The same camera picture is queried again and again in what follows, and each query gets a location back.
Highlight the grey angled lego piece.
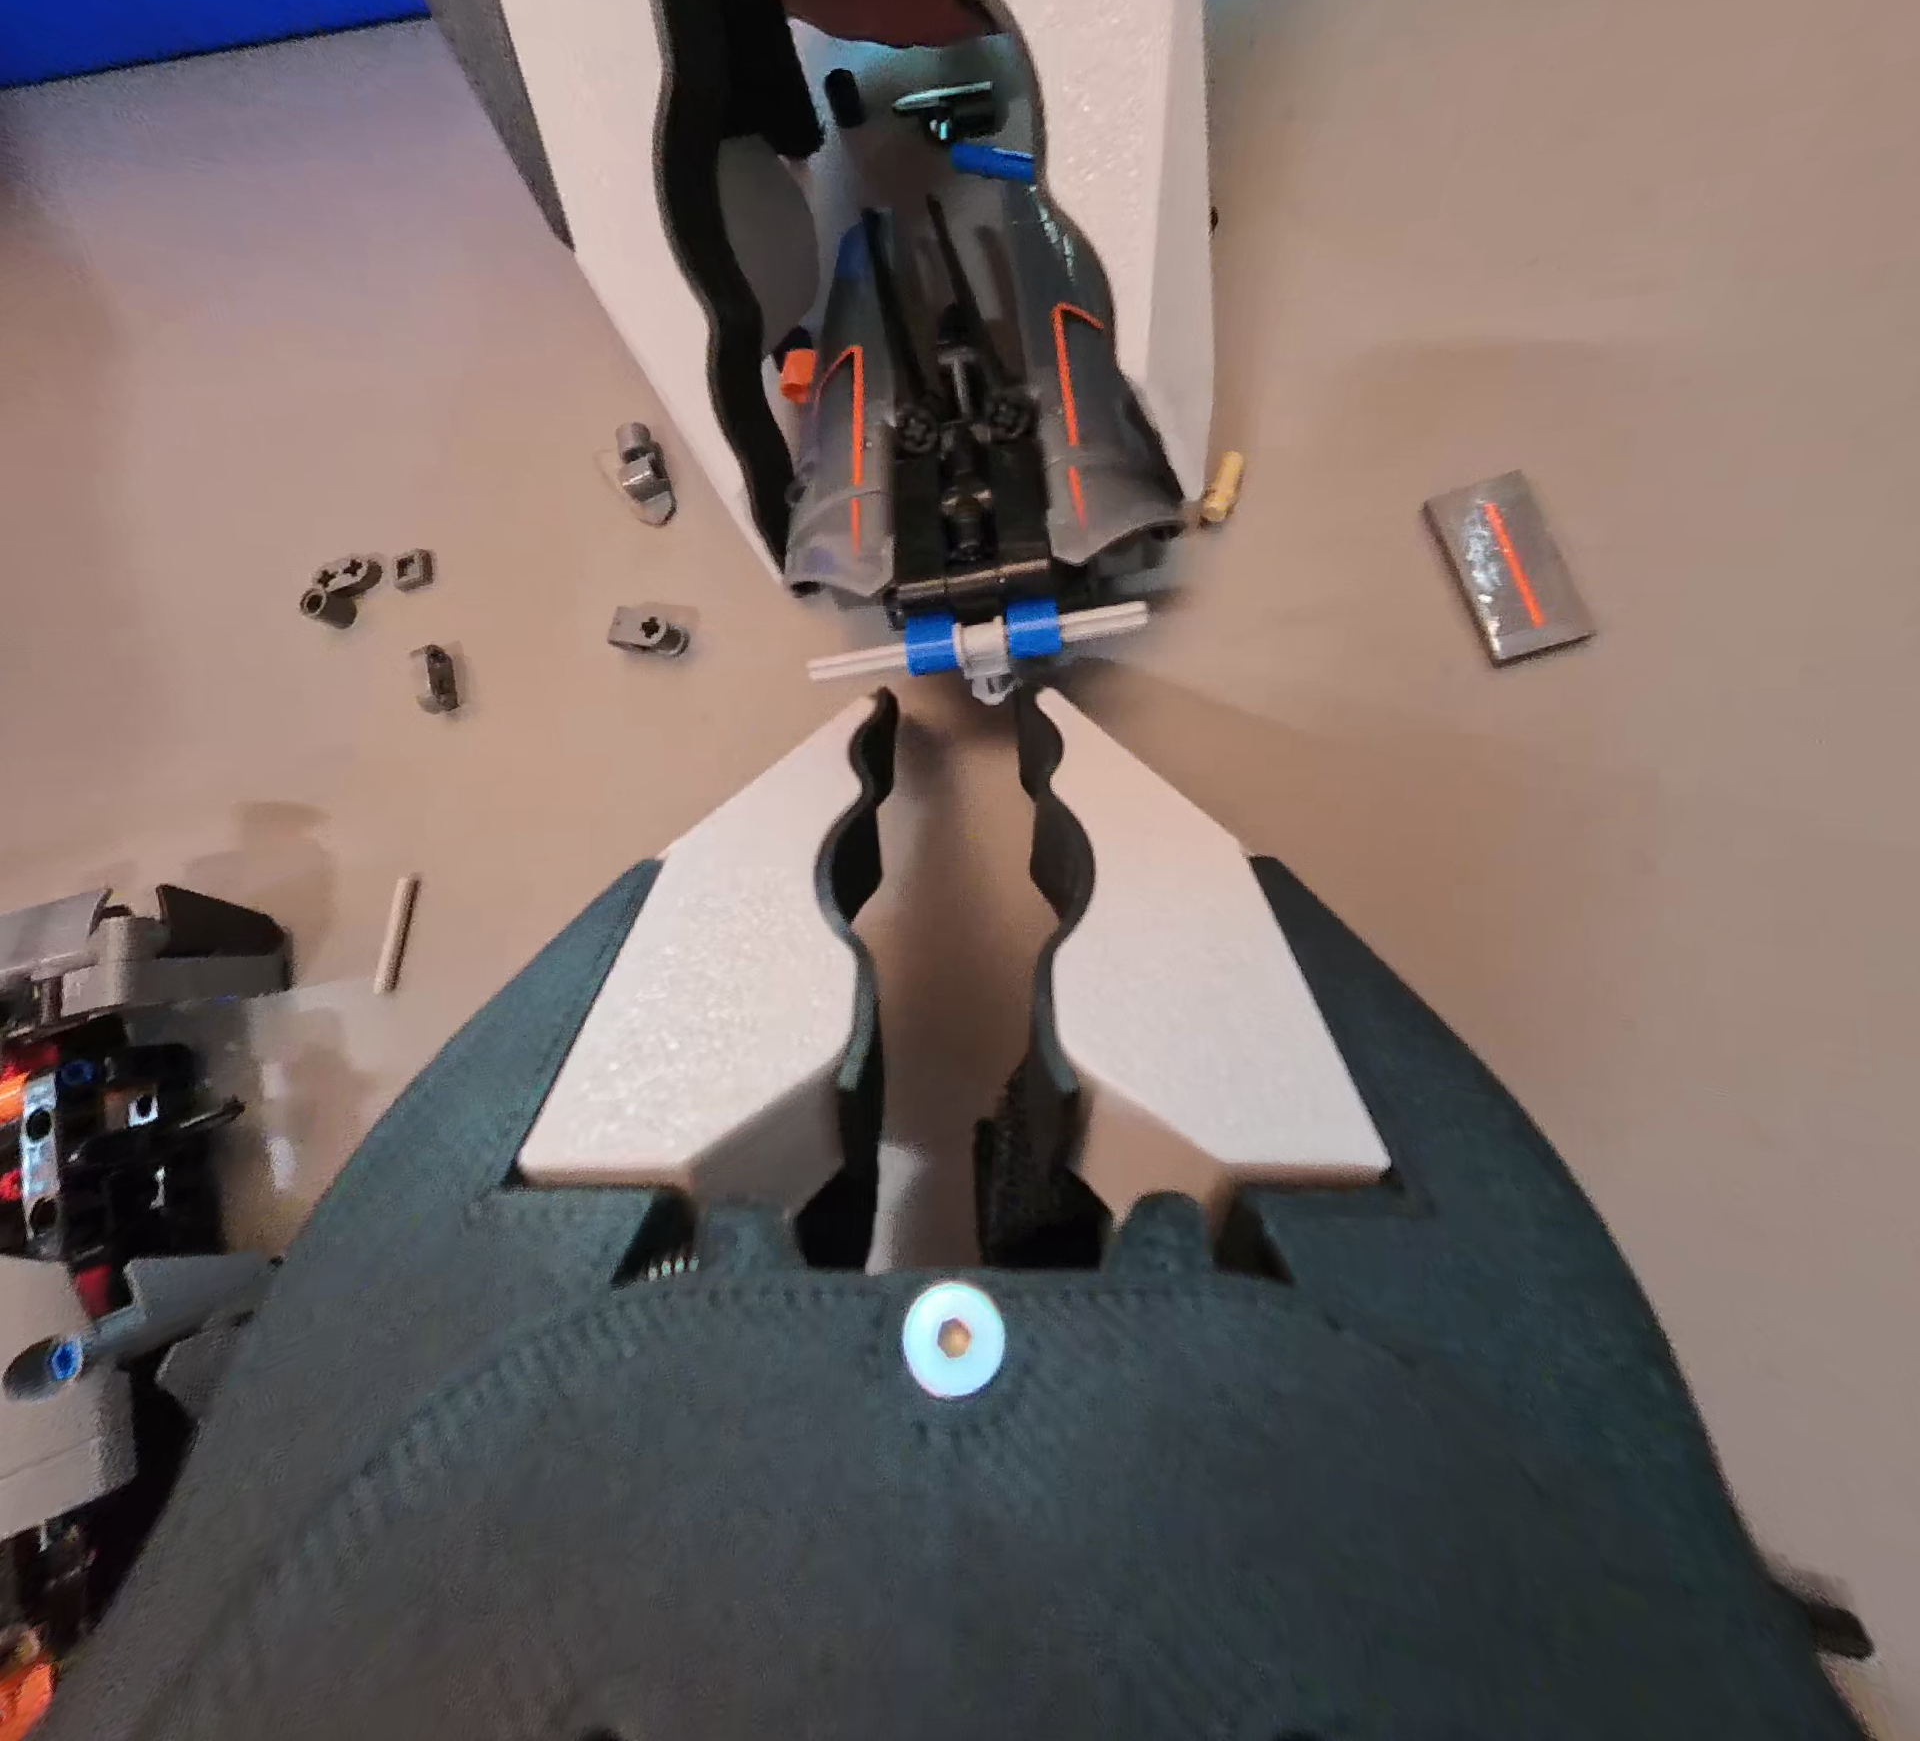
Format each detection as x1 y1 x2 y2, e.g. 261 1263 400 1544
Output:
604 421 680 527

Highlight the grey tile with orange stripe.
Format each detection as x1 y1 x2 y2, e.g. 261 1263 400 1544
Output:
1423 470 1598 669

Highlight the group of black lego pins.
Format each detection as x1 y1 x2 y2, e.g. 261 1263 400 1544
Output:
822 68 1001 146

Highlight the large lego car model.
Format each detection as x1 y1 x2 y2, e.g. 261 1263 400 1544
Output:
0 882 295 1741

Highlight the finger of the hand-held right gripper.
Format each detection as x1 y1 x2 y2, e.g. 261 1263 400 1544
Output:
468 0 805 595
877 0 1215 527

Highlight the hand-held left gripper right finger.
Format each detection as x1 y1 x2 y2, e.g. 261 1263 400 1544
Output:
975 688 1395 1269

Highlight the dark grey lego wing assembly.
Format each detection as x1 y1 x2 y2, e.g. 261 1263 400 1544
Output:
780 189 1189 709

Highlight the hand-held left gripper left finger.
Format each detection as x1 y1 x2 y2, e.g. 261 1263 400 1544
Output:
514 688 903 1269

